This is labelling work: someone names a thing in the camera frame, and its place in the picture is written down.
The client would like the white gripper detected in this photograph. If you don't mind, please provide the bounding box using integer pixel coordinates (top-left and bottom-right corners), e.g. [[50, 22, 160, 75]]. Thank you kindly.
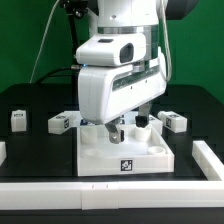
[[78, 51, 166, 144]]

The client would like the white cable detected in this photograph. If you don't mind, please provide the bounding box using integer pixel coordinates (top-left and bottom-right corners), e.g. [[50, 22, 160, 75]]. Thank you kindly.
[[29, 0, 63, 84]]

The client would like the black cable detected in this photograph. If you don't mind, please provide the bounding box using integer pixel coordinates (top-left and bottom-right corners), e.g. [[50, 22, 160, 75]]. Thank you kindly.
[[35, 65, 82, 84]]

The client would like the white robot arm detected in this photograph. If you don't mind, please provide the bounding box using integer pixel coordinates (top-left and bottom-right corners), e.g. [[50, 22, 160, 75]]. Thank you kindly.
[[76, 0, 199, 144]]

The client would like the white left fence stub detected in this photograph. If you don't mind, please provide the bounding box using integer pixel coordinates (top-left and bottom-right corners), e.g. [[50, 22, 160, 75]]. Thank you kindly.
[[0, 142, 7, 166]]

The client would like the white right fence wall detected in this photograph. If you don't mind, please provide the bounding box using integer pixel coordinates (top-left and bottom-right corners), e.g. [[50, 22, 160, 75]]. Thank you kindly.
[[192, 141, 224, 181]]

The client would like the white front fence wall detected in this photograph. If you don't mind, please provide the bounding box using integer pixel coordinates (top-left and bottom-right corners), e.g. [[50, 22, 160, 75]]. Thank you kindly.
[[0, 181, 224, 210]]

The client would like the white sheet with tags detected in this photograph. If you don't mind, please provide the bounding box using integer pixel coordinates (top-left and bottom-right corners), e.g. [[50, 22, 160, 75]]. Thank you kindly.
[[64, 111, 92, 127]]

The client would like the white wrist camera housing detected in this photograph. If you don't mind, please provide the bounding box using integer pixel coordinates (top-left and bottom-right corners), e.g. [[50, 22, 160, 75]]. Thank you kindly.
[[76, 33, 146, 67]]

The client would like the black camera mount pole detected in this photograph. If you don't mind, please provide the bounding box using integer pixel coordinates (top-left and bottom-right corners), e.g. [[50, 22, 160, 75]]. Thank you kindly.
[[59, 0, 90, 84]]

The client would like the white fence wall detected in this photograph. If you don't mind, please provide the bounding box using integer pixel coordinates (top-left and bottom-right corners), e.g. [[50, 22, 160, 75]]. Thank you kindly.
[[0, 181, 224, 210], [192, 141, 224, 181]]

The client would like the white square table top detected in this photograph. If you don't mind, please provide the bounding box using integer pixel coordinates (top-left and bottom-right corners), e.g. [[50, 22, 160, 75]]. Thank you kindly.
[[77, 124, 175, 176]]

